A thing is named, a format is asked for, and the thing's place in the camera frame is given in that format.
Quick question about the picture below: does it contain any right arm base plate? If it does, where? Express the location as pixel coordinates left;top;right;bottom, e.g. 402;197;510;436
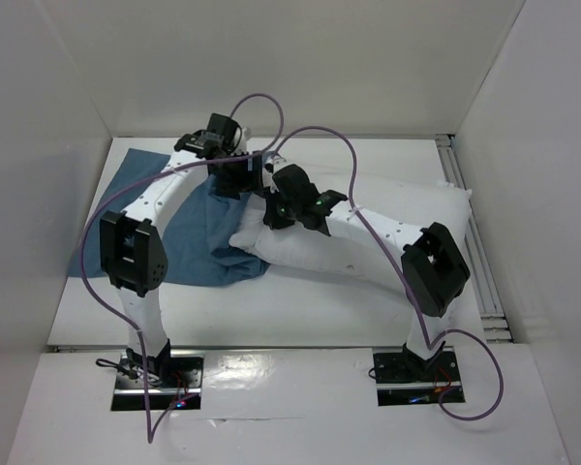
368;348;465;407

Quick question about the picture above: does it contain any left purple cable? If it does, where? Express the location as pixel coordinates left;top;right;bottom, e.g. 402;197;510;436
79;92;287;445

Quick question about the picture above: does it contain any aluminium rail frame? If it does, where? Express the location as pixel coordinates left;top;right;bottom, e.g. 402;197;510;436
436;135;515;344

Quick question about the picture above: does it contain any purple cable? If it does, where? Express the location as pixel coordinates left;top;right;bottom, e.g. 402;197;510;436
79;92;287;445
270;126;505;422

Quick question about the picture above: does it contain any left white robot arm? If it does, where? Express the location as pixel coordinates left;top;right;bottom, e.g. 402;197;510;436
99;113;261;387

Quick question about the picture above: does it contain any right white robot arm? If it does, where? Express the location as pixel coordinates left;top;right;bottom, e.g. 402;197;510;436
262;163;471;380

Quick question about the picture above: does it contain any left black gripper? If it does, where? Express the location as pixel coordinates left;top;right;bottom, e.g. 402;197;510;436
211;149;264;201

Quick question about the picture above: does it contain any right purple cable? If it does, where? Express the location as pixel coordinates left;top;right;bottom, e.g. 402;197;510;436
270;126;505;422

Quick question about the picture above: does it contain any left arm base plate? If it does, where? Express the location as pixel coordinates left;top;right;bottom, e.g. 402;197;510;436
109;350;204;412

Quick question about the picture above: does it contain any white pillow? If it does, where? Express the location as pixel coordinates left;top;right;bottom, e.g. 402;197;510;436
228;167;474;282

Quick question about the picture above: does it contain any blue pillowcase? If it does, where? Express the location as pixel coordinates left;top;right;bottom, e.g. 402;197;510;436
83;148;269;287

